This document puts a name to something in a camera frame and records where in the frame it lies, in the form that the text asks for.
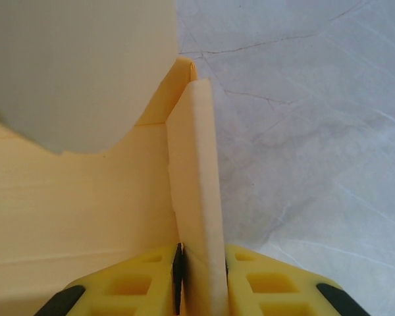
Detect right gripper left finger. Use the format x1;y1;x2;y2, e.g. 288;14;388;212
36;242;186;316

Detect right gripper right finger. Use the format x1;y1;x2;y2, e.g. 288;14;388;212
224;244;367;316

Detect orange paper box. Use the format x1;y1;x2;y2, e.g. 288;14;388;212
0;0;227;316

